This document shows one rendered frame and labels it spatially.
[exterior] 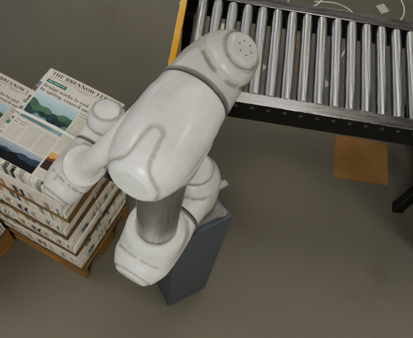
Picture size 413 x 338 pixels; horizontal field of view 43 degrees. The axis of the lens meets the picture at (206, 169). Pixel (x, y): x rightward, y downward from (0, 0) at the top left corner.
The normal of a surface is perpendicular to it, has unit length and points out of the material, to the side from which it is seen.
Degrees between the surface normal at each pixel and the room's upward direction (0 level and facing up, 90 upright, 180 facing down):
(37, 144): 1
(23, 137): 1
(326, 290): 0
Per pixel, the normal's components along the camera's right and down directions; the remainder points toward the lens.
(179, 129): 0.40, -0.12
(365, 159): 0.09, -0.42
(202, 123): 0.66, 0.04
